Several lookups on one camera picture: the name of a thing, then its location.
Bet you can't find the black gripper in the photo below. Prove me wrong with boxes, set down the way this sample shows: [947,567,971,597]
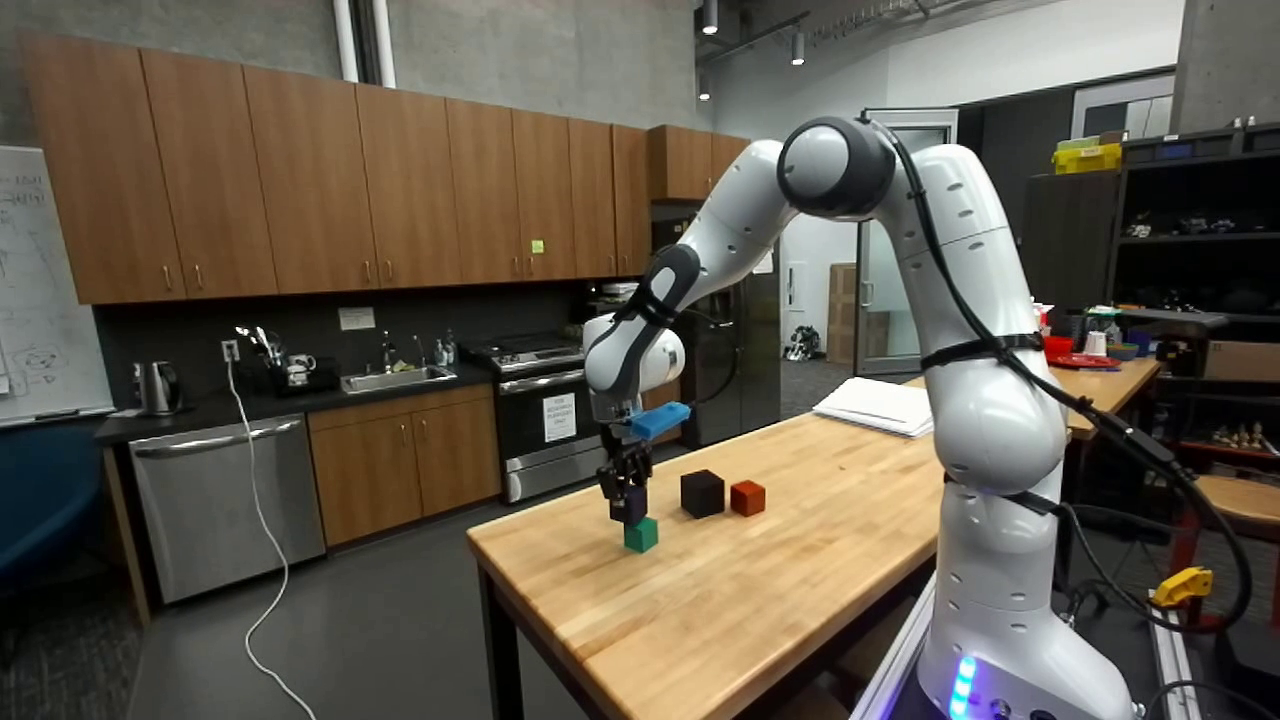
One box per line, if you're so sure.
[595,422,651,520]

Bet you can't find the green block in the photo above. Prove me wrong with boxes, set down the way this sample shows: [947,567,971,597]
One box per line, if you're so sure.
[625,516,658,553]

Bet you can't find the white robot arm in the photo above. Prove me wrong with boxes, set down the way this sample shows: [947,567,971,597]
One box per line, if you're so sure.
[582,117,1132,720]

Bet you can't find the black block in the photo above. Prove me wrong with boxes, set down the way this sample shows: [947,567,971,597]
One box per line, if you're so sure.
[679,472,723,516]

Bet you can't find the orange block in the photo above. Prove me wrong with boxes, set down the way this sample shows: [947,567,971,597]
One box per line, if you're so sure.
[732,480,765,516]

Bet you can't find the stainless steel oven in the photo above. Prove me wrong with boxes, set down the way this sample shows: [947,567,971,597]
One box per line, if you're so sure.
[491,344,605,504]

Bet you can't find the wooden table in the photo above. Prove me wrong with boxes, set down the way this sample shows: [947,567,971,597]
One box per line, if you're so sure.
[465,350,1163,720]

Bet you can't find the lower wooden cabinet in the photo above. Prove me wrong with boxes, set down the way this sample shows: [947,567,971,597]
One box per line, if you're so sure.
[308,384,498,547]

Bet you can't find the kitchen sink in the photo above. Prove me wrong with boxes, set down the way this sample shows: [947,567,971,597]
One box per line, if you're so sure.
[340,369,455,394]

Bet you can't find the white paper stack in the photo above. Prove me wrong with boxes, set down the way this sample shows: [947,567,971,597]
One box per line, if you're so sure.
[814,375,930,436]

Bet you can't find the stainless steel dishwasher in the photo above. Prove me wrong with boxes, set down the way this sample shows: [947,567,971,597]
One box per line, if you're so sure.
[127,415,323,604]

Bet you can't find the red object on table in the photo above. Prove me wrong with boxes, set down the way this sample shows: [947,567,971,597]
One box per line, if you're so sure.
[1044,336,1119,370]

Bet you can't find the upper wooden cabinets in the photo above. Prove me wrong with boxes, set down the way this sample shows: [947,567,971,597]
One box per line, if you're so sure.
[23,37,741,304]

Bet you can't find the yellow box on shelf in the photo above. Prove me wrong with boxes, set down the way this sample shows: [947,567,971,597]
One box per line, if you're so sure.
[1052,134,1122,175]

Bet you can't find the yellow connector clamp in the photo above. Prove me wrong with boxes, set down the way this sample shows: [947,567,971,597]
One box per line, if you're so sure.
[1147,563,1216,608]

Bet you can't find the whiteboard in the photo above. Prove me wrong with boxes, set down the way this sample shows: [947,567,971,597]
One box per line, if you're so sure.
[0,143,113,422]

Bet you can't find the black shelving unit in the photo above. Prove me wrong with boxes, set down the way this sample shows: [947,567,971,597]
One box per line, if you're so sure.
[1110,127,1280,456]

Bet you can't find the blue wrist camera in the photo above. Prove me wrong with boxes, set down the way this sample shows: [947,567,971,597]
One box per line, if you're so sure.
[625,400,691,440]

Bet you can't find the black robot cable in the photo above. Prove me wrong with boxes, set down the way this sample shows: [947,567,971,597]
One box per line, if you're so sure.
[857,117,1254,630]

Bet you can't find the white hanging cable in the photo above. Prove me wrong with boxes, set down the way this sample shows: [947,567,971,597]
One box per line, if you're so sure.
[218,340,318,720]

